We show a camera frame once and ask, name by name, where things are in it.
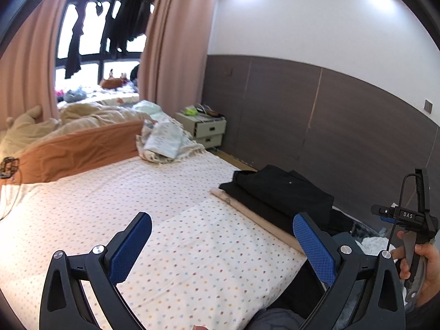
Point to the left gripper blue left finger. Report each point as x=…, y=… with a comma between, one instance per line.
x=125, y=247

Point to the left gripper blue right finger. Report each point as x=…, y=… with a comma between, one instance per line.
x=319, y=247

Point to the black garment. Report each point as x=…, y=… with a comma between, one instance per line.
x=278, y=195

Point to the dark hanging clothes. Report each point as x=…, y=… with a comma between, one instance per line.
x=101, y=31

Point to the white dotted bed sheet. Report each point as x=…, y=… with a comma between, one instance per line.
x=179, y=255

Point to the orange brown blanket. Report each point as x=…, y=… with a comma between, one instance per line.
x=78, y=152

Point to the crumpled white patterned cloth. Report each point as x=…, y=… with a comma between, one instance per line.
x=165, y=141

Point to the small black electronic device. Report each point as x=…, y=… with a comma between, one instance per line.
x=9, y=166

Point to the beige crumpled duvet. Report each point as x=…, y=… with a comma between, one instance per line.
x=76, y=117

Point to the white bedside cabinet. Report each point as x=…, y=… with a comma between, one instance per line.
x=205, y=126

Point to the beige plush toy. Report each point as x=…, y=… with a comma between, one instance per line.
x=25, y=130

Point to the brown plush toy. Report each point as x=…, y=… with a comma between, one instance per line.
x=113, y=83

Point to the pink curtain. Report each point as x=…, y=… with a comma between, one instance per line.
x=172, y=66
x=28, y=64

